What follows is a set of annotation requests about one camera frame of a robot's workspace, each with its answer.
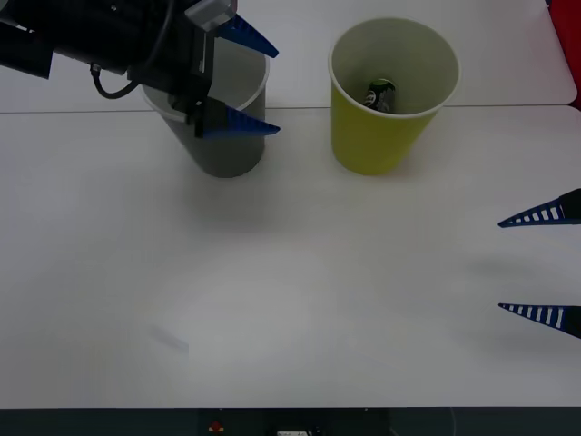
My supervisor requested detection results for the black and green drink can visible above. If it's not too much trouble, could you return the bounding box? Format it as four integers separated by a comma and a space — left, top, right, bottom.
362, 77, 398, 114

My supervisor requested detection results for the yellow-green plastic waste bin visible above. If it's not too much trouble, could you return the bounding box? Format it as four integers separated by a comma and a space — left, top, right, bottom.
327, 16, 461, 177

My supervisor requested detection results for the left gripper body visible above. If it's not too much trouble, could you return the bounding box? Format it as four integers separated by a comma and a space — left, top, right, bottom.
128, 0, 217, 111

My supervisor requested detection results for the grey plastic waste bin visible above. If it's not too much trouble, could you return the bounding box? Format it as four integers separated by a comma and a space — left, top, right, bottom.
139, 38, 271, 179

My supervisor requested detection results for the red chair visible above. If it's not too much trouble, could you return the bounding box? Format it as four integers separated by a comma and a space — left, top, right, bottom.
547, 0, 581, 110

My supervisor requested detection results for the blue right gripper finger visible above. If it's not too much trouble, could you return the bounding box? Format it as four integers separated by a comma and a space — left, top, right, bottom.
497, 187, 581, 229
497, 302, 581, 341

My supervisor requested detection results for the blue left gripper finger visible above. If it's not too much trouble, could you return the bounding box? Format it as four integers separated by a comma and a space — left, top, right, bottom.
193, 96, 282, 141
212, 12, 280, 59

